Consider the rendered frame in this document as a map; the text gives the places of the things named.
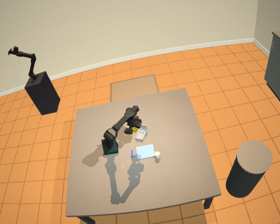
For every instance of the yellow plate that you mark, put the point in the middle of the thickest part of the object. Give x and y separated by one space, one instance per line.
134 130

